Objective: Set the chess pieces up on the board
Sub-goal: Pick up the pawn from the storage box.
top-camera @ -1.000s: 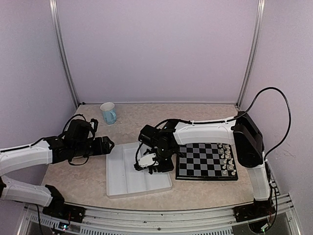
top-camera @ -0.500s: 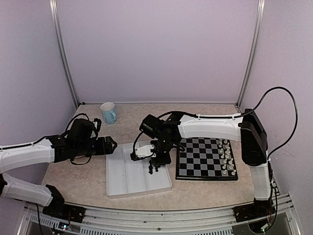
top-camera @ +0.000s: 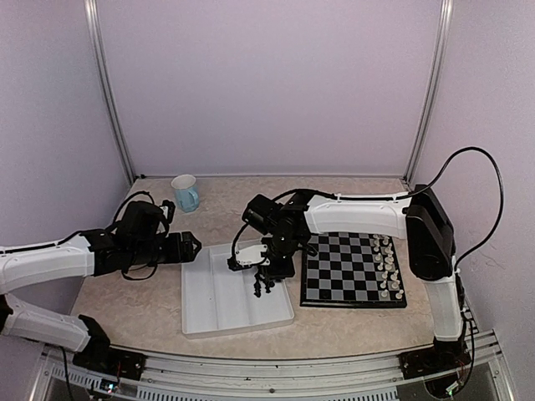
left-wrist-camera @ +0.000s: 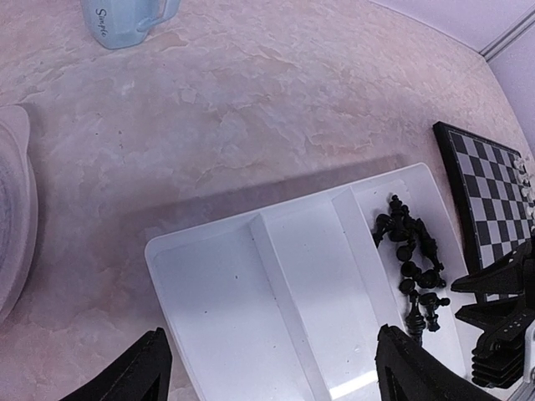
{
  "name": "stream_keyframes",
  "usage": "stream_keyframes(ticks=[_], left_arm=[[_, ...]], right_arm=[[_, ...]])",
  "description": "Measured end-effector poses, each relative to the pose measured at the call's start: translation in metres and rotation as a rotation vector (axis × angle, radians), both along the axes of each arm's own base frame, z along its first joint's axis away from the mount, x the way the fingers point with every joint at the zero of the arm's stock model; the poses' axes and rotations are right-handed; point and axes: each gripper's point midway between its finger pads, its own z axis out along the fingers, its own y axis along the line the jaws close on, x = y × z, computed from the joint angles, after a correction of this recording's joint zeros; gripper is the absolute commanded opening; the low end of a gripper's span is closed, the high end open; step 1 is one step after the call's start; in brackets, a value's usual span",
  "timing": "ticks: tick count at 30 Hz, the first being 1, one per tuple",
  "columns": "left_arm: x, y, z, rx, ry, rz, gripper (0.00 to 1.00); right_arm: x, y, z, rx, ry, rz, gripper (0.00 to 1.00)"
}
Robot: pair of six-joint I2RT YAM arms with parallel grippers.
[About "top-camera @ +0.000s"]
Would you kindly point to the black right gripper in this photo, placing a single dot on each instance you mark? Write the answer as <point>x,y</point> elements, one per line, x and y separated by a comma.
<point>287,270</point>

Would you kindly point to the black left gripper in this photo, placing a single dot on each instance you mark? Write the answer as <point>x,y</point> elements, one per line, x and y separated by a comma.
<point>188,254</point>

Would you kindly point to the white plastic tray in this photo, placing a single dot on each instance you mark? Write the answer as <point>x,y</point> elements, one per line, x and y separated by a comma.
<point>216,301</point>

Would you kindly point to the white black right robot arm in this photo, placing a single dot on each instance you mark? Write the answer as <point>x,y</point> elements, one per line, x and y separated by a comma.
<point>416,216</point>

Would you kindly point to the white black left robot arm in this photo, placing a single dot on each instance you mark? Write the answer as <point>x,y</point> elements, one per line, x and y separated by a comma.
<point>29,265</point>

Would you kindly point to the pile of black chess pieces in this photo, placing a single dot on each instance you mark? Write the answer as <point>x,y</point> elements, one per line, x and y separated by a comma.
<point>263,284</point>

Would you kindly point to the black white chess board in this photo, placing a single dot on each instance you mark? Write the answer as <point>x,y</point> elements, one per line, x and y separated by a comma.
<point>343,273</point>

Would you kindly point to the light blue mug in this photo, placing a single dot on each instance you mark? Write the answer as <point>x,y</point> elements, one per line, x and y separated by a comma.
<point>186,193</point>

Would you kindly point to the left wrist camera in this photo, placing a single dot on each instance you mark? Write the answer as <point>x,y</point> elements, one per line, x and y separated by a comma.
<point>168,208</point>

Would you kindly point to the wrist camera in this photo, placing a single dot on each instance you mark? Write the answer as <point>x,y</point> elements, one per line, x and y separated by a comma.
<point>249,257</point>
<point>168,208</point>

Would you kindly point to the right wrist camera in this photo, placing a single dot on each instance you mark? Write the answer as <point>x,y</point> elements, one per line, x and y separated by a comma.
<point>249,257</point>

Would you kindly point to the front aluminium rail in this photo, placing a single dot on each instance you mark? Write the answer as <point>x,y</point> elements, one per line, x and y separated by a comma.
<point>376,376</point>

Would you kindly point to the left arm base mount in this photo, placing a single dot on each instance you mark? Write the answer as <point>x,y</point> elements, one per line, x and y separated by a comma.
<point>116,362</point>

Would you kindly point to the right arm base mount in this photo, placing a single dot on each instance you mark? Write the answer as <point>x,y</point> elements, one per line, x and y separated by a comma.
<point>428,361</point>

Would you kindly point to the left aluminium frame post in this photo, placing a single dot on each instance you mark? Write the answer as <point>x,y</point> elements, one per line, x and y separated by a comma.
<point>92,18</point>

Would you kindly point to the aluminium frame post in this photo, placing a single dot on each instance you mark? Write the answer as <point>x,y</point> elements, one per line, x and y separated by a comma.
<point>443,30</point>
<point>92,18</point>

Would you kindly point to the right aluminium frame post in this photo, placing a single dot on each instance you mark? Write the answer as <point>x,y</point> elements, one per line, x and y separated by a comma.
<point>443,30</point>

